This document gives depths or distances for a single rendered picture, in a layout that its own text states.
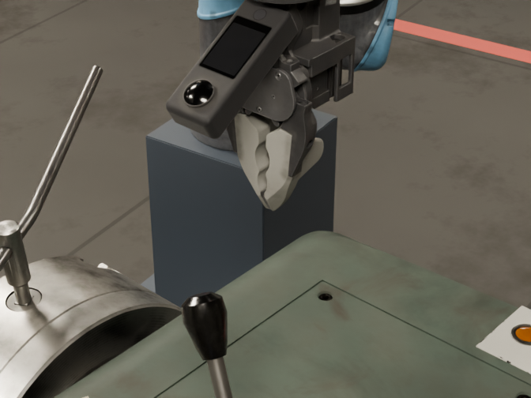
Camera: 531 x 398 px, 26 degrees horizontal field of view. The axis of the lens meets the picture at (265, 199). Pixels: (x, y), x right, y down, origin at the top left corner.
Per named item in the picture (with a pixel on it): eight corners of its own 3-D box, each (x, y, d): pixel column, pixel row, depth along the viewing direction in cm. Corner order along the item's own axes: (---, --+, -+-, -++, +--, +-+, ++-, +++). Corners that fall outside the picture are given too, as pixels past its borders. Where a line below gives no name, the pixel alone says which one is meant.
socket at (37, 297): (38, 336, 107) (32, 313, 106) (5, 332, 108) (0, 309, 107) (52, 313, 110) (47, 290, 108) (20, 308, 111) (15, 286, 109)
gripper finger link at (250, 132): (305, 186, 103) (307, 94, 98) (261, 214, 99) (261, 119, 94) (278, 175, 105) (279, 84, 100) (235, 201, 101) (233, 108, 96)
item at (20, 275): (35, 332, 108) (12, 234, 101) (13, 328, 108) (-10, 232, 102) (44, 316, 110) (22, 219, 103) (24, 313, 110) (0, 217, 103)
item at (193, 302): (244, 351, 82) (243, 297, 80) (212, 373, 80) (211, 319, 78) (204, 327, 85) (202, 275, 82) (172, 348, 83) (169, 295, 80)
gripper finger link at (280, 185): (333, 199, 101) (337, 105, 96) (290, 227, 97) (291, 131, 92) (305, 186, 103) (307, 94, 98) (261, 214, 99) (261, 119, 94)
